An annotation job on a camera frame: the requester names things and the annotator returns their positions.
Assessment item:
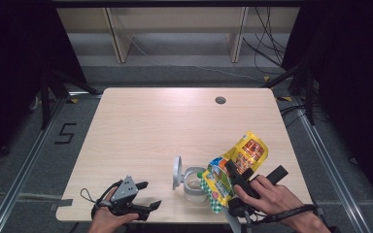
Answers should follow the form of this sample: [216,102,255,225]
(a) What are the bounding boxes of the black floor cables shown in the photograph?
[280,104,307,128]

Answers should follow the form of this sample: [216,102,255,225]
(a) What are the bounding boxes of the black hanging cables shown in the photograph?
[242,6,294,76]

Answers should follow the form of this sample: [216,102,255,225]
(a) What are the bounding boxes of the clear jar with grey lid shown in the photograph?
[172,154,209,204]

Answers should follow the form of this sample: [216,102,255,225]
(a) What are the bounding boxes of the black metal stand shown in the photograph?
[39,66,101,131]
[260,61,317,126]

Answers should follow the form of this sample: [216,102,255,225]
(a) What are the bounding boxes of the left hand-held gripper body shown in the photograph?
[91,175,150,222]

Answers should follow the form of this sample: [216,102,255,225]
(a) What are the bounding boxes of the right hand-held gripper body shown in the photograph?
[224,164,289,233]

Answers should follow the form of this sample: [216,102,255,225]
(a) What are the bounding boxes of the light wooden shelf unit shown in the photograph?
[56,6,301,65]

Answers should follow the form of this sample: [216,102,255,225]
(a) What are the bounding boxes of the person's right hand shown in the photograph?
[233,174,309,224]

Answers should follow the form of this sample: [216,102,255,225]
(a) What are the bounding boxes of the black wrist strap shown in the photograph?
[252,203,319,226]

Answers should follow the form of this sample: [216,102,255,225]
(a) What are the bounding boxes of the black curtain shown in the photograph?
[0,0,86,169]
[281,0,373,208]

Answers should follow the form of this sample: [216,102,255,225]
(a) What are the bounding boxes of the thick black gripper cable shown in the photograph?
[91,180,124,218]

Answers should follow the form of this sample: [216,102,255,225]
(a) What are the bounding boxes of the thin black cord loop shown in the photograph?
[79,187,95,204]

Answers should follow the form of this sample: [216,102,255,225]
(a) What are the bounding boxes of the short metal floor rail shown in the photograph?
[67,91,104,98]

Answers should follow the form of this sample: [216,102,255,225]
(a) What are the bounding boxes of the grey tape patch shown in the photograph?
[49,198,75,212]

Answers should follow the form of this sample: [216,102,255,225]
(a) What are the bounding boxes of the yellow and blue snack bag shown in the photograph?
[198,130,270,215]

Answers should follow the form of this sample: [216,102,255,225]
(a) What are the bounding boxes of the person's left hand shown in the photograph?
[88,186,140,233]

